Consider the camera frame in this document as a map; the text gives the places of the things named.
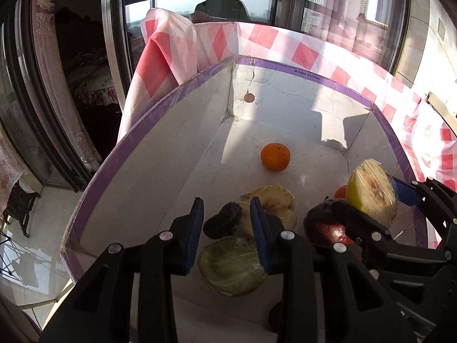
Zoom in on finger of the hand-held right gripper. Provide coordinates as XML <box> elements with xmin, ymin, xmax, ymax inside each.
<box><xmin>391</xmin><ymin>177</ymin><xmax>457</xmax><ymax>248</ymax></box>
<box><xmin>331</xmin><ymin>200</ymin><xmax>457</xmax><ymax>316</ymax></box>

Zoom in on dark window frame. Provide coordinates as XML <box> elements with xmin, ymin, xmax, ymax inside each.
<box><xmin>0</xmin><ymin>0</ymin><xmax>411</xmax><ymax>194</ymax></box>

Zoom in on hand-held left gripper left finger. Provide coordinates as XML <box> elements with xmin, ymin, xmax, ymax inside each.
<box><xmin>39</xmin><ymin>196</ymin><xmax>206</xmax><ymax>343</ymax></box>

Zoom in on yellow apple half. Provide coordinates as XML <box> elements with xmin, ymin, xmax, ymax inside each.
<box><xmin>346</xmin><ymin>159</ymin><xmax>398</xmax><ymax>228</ymax></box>
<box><xmin>240</xmin><ymin>185</ymin><xmax>298</xmax><ymax>238</ymax></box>

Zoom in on dark red apple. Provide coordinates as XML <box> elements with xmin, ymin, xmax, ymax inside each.
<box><xmin>303</xmin><ymin>201</ymin><xmax>355</xmax><ymax>248</ymax></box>

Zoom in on red checked tablecloth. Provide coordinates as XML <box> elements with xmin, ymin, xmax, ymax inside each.
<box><xmin>117</xmin><ymin>7</ymin><xmax>457</xmax><ymax>251</ymax></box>

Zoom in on sheer pink curtain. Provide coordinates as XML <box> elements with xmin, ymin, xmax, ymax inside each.
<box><xmin>303</xmin><ymin>0</ymin><xmax>372</xmax><ymax>56</ymax></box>

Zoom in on pink patterned curtain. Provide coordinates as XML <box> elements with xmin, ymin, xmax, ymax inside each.
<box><xmin>30</xmin><ymin>0</ymin><xmax>102</xmax><ymax>174</ymax></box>

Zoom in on tangerine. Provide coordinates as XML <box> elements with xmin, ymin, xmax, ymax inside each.
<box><xmin>260</xmin><ymin>142</ymin><xmax>291</xmax><ymax>172</ymax></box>

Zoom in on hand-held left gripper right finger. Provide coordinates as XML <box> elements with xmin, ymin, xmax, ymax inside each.
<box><xmin>250</xmin><ymin>196</ymin><xmax>411</xmax><ymax>343</ymax></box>

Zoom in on black chair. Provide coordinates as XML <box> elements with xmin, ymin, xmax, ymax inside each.
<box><xmin>2</xmin><ymin>180</ymin><xmax>41</xmax><ymax>239</ymax></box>

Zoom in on purple cardboard box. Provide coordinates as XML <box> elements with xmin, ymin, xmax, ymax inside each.
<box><xmin>60</xmin><ymin>55</ymin><xmax>429</xmax><ymax>343</ymax></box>

